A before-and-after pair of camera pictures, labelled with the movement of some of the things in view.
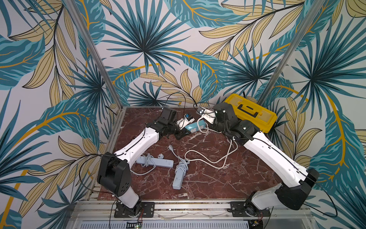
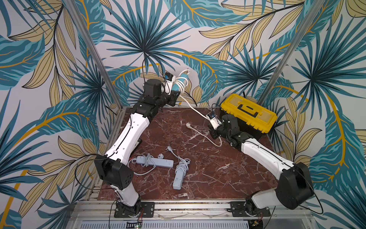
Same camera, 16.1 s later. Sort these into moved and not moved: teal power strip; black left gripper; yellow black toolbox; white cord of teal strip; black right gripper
Moved: white cord of teal strip; black right gripper; black left gripper; teal power strip
Not moved: yellow black toolbox
